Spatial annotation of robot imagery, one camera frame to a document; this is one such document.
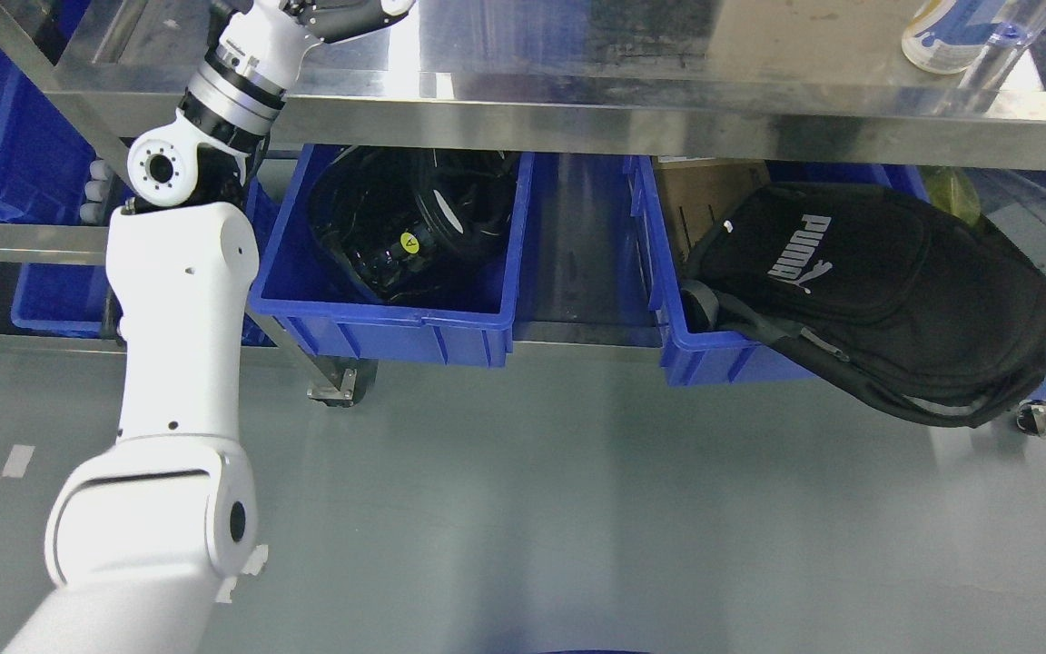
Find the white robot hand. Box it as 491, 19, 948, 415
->
214, 1, 417, 87

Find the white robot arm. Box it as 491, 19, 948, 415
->
5, 1, 412, 653

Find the cardboard box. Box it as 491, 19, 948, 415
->
651, 156, 771, 272

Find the black helmet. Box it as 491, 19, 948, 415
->
304, 145, 523, 303

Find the blue bin with helmet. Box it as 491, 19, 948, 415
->
249, 144, 536, 368

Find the stainless steel table cart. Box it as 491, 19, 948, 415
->
0, 0, 1046, 441

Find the blue bin far left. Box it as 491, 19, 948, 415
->
0, 44, 283, 348

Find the black Puma backpack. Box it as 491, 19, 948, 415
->
680, 183, 1046, 428

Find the clear plastic bottle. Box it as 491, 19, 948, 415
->
958, 1, 1046, 90

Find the blue bin with backpack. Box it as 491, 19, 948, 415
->
624, 154, 1046, 414

